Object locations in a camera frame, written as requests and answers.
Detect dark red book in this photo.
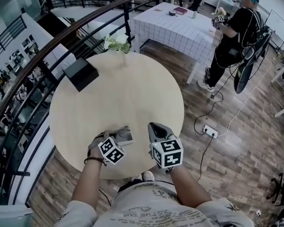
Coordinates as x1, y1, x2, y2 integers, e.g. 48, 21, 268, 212
172, 7, 188, 16

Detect white power cable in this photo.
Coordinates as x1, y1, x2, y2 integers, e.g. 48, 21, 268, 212
217, 60, 272, 137

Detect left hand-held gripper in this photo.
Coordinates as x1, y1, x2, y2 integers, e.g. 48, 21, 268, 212
88, 129, 125, 166

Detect person's right forearm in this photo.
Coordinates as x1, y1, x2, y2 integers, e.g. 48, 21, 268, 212
169, 166, 213, 208

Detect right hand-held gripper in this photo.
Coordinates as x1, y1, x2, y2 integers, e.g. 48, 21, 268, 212
147, 122, 185, 169

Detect person's left forearm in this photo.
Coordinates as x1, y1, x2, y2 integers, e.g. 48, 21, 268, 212
70, 157, 104, 208

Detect white power strip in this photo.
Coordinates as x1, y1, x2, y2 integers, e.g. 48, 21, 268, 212
203, 124, 219, 138

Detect table with checkered cloth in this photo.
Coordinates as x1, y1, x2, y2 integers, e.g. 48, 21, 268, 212
129, 1, 219, 65

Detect dark wrist bracelet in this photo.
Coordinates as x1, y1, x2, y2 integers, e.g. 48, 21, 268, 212
83, 157, 107, 167

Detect black power cable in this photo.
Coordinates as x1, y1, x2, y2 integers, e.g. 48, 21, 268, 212
195, 134, 215, 182
193, 90, 225, 137

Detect whiteboard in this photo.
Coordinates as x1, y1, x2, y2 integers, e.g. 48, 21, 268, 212
263, 9, 284, 50

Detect black square box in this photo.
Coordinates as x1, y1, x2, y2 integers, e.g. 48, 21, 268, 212
62, 57, 100, 93

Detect round beige table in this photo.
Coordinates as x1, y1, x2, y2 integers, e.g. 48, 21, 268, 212
0, 0, 168, 209

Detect white table leg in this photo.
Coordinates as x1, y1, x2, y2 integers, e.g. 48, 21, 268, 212
186, 61, 201, 85

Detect person's printed grey shirt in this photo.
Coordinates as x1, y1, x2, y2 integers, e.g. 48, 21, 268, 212
56, 181, 256, 227

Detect person's white shoe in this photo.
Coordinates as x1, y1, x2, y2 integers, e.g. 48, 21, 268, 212
142, 170, 155, 183

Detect white flowers in vase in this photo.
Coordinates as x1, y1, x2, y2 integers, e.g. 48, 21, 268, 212
103, 29, 133, 69

